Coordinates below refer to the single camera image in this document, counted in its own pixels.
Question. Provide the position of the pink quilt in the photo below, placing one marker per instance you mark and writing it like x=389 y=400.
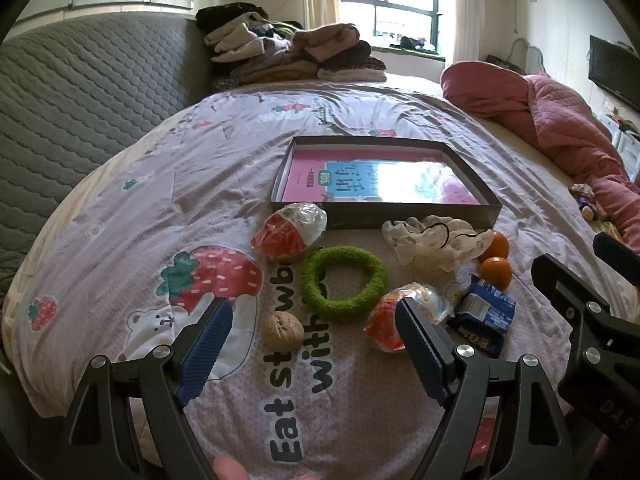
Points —
x=555 y=115

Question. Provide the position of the blue snack packet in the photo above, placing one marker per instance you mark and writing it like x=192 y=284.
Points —
x=487 y=312

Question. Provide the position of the person's left hand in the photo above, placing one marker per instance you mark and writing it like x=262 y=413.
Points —
x=230 y=470

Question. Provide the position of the orange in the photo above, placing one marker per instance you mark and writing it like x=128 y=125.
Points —
x=499 y=246
x=496 y=273

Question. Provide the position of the dark cloth bundle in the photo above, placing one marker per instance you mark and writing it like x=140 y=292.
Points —
x=412 y=42

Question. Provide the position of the white drawer cabinet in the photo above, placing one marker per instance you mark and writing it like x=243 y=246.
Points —
x=625 y=145

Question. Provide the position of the white chair back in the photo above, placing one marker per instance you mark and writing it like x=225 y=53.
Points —
x=532 y=57

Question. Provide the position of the brown walnut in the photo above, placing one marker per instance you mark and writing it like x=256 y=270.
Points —
x=283 y=331

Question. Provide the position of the white frilly scrunchie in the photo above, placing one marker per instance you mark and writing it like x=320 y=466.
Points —
x=430 y=245

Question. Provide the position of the grey shallow cardboard box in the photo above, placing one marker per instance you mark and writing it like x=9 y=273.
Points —
x=400 y=216

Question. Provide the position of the red colourful printed toy egg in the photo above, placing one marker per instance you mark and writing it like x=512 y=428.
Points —
x=385 y=325

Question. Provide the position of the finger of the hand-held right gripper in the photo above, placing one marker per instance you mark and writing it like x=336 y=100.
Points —
x=617 y=252
x=555 y=280

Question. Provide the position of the red and white toy egg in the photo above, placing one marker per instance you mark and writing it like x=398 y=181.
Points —
x=287 y=232

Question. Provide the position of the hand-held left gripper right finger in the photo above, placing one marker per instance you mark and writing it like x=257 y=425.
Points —
x=420 y=350

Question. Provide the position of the small colourful toy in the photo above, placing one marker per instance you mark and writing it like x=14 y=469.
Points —
x=585 y=200

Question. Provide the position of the strawberry printed bedsheet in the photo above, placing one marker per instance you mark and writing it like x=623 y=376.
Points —
x=200 y=160

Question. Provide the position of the grey quilted headboard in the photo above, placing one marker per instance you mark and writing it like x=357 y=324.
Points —
x=85 y=100

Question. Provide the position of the pile of folded clothes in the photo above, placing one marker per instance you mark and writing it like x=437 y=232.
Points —
x=300 y=55

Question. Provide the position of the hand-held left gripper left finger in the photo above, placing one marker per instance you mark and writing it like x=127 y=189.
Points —
x=207 y=350

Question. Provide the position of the black television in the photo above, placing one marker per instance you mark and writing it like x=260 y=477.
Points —
x=615 y=72

